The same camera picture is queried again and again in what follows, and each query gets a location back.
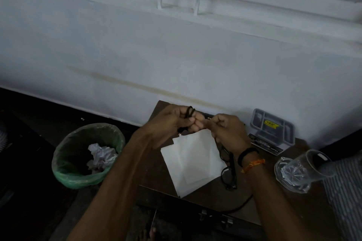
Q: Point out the person's left hand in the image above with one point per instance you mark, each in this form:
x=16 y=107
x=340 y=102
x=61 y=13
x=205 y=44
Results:
x=167 y=127

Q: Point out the person's right hand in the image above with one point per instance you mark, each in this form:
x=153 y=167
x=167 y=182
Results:
x=230 y=133

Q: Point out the black eyeglasses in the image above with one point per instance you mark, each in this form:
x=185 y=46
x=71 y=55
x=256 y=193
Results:
x=225 y=155

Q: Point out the black eyeglasses case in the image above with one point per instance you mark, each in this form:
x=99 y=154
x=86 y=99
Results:
x=205 y=115

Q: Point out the grey plastic organizer box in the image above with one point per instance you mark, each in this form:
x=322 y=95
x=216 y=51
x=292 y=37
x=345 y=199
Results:
x=271 y=125

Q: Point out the white paper sheet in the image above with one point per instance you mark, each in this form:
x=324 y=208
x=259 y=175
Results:
x=195 y=164

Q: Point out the clear glass ashtray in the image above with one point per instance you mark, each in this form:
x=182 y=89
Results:
x=280 y=176

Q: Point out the large white paper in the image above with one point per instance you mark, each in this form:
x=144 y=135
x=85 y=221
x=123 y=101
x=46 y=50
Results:
x=100 y=157

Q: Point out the clear drinking glass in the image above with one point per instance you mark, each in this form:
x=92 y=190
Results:
x=314 y=164

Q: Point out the person's right forearm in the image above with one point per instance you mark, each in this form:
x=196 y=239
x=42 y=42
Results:
x=277 y=207

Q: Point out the person's left forearm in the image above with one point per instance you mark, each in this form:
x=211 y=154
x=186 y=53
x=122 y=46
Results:
x=113 y=201

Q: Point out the brown bedside table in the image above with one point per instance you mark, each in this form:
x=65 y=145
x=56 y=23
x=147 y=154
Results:
x=311 y=209

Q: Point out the black wristband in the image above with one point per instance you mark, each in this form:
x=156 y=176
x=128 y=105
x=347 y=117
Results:
x=246 y=151

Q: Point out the thin wooden stick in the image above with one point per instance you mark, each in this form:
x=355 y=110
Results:
x=154 y=219

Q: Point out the trash bin with green liner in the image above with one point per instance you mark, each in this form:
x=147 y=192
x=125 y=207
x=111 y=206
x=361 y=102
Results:
x=70 y=147

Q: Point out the striped mattress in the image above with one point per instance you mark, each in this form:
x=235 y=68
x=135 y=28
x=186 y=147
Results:
x=348 y=198

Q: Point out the dark wooden bed frame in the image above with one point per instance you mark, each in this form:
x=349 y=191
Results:
x=345 y=142

